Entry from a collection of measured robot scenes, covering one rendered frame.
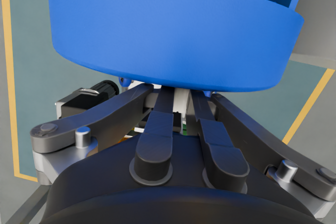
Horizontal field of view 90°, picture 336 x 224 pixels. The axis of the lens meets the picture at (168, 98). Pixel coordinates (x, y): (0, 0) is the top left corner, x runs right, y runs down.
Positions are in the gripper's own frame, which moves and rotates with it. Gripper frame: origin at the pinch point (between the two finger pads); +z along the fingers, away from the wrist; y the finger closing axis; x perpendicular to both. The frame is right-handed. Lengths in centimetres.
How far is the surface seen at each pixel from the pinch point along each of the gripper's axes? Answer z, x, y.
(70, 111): 15.9, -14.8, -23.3
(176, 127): 11.4, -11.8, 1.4
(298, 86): 116, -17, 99
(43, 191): 20, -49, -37
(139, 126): 11.4, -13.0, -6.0
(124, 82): 17.8, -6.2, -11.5
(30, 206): 15, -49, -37
